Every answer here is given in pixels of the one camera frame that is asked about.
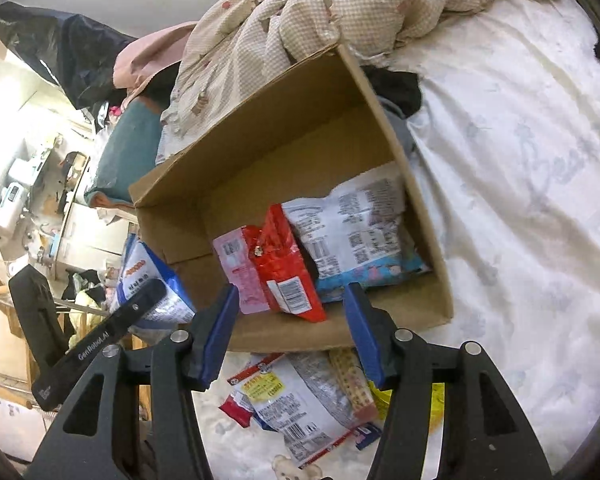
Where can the white rice cooker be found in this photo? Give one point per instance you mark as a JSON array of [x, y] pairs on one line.
[[11, 208]]

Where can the checkered beige quilt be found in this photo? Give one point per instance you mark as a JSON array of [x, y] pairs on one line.
[[239, 46]]

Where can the pink garment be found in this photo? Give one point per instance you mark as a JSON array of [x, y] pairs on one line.
[[141, 60]]

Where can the white floral bed sheet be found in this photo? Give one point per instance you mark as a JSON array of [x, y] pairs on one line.
[[508, 161]]

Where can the black plastic bag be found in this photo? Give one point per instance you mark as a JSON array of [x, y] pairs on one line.
[[70, 50]]

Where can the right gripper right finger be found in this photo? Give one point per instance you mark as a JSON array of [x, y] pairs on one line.
[[395, 359]]

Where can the yellow snack packet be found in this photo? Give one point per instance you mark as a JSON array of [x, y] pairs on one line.
[[382, 400]]

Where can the red snack bag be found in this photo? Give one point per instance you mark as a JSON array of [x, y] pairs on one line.
[[281, 268]]

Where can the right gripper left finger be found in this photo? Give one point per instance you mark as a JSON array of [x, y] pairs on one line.
[[189, 360]]

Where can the dark patterned garment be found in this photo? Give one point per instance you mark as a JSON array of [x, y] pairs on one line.
[[397, 92]]

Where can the brown cardboard box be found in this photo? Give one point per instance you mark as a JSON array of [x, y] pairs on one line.
[[314, 127]]

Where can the teal headboard cushion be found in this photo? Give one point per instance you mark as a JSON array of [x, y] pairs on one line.
[[129, 154]]

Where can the white red snack packet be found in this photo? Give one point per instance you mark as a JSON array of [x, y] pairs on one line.
[[314, 400]]

